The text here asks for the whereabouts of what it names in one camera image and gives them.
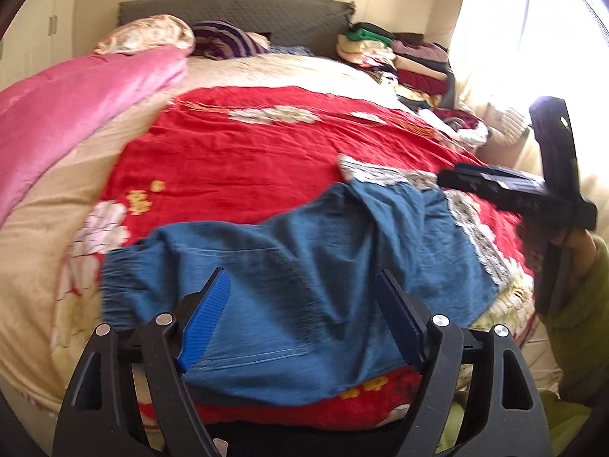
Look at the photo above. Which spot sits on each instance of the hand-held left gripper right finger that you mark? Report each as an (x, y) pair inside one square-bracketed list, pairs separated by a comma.
[(400, 321)]

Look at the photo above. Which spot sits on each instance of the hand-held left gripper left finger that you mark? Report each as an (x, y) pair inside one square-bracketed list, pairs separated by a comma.
[(205, 316)]

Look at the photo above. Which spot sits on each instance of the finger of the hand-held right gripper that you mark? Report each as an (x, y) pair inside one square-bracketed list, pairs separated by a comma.
[(504, 174), (471, 186)]

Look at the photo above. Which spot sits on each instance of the blue denim pants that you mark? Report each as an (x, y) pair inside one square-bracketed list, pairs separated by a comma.
[(304, 266)]

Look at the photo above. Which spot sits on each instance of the person's right forearm green sleeve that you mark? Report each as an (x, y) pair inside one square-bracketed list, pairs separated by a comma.
[(587, 338)]

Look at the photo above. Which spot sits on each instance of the person's right hand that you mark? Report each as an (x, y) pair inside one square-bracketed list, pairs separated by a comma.
[(581, 252)]

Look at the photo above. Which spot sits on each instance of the white padded cloth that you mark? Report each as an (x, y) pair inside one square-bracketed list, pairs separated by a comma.
[(510, 123)]

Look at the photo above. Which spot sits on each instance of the pile of folded clothes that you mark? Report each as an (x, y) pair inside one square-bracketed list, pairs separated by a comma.
[(414, 66)]

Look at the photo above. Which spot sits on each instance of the red floral blanket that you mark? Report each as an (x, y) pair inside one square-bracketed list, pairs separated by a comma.
[(247, 152)]

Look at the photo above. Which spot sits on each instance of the person's green-clad leg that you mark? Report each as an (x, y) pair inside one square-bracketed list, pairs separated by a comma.
[(564, 419)]

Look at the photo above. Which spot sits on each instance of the blue patterned cloth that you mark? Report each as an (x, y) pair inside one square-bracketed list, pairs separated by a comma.
[(290, 50)]

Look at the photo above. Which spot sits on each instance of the grey quilted headboard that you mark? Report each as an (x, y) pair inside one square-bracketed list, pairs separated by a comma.
[(295, 16)]

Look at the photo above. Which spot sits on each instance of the pink quilt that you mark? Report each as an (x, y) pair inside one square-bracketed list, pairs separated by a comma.
[(66, 114)]

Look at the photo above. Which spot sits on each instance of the purple striped cloth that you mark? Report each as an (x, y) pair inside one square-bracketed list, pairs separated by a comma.
[(223, 40)]

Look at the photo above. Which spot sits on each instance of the beige satin floral pillow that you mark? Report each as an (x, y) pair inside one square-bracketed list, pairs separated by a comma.
[(142, 33)]

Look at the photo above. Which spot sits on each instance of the cream wardrobe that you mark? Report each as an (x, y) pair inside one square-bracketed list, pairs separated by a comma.
[(33, 24)]

